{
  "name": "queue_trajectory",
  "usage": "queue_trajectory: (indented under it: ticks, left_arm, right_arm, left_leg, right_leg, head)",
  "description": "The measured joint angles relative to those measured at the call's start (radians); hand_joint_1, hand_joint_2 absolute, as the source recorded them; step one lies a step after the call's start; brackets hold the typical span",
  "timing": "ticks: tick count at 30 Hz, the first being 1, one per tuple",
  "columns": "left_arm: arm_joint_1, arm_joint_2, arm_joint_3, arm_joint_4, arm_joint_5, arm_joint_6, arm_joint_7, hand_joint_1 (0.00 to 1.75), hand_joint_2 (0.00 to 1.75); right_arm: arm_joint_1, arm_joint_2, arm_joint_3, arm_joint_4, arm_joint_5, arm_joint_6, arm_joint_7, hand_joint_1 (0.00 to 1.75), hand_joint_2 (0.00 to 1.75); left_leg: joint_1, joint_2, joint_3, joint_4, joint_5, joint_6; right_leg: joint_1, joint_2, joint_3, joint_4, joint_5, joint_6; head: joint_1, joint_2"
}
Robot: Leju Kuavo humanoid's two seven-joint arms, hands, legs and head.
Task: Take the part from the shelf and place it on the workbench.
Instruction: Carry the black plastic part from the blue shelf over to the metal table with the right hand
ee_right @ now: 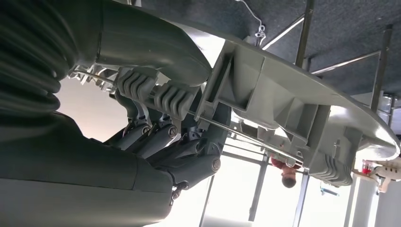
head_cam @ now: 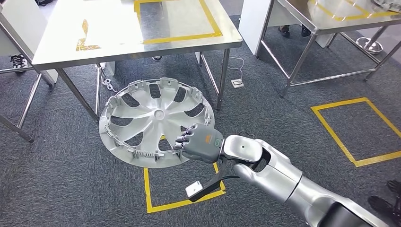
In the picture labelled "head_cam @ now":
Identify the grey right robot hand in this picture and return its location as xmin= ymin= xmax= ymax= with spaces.
xmin=173 ymin=123 xmax=225 ymax=164

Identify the silver wheel hubcap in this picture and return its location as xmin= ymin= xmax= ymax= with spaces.
xmin=98 ymin=77 xmax=216 ymax=169

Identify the steel workbench table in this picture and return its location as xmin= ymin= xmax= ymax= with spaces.
xmin=257 ymin=0 xmax=401 ymax=98
xmin=31 ymin=0 xmax=244 ymax=123

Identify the yellow floor tape square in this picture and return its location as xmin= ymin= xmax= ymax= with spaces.
xmin=143 ymin=134 xmax=227 ymax=214

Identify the white desk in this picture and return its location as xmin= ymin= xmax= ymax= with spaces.
xmin=238 ymin=0 xmax=337 ymax=56

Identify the steel stanchion base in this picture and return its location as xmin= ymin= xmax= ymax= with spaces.
xmin=356 ymin=36 xmax=384 ymax=54

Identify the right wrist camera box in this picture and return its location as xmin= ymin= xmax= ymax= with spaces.
xmin=185 ymin=158 xmax=233 ymax=203

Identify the white cable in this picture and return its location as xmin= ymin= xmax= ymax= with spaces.
xmin=102 ymin=78 xmax=118 ymax=93
xmin=227 ymin=56 xmax=245 ymax=80

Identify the steel frame table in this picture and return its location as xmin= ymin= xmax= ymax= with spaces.
xmin=0 ymin=0 xmax=59 ymax=144

